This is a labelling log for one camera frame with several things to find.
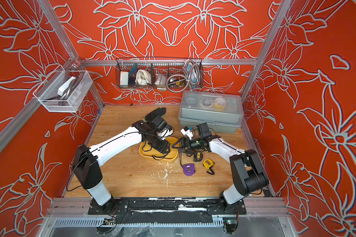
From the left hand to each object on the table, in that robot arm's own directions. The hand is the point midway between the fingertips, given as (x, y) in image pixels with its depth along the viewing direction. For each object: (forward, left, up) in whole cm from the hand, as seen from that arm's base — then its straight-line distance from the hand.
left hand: (166, 147), depth 81 cm
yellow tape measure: (-3, -25, -11) cm, 27 cm away
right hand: (-2, -5, +1) cm, 5 cm away
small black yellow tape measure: (0, -19, -10) cm, 21 cm away
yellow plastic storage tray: (-8, +8, +10) cm, 15 cm away
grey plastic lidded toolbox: (+24, -33, +7) cm, 41 cm away
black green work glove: (+38, +11, -12) cm, 42 cm away
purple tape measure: (-8, -13, -11) cm, 19 cm away
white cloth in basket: (+37, +18, +21) cm, 46 cm away
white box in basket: (+35, +30, +20) cm, 50 cm away
